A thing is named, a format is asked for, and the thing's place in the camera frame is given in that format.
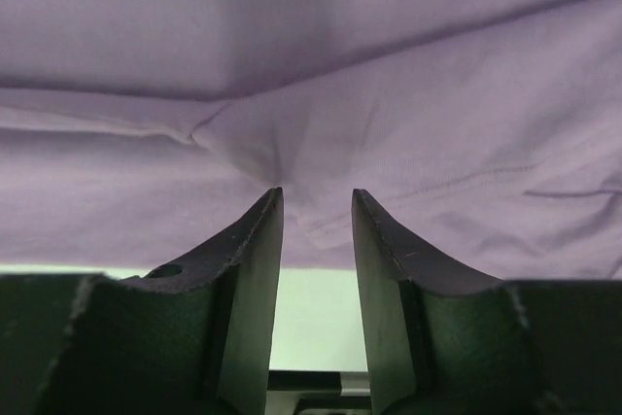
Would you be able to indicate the purple t shirt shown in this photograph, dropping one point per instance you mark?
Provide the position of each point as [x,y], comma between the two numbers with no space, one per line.
[132,130]

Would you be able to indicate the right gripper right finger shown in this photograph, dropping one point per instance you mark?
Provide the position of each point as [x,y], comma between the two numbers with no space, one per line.
[443,338]

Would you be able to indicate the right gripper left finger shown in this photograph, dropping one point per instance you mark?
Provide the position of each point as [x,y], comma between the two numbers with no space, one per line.
[191,337]

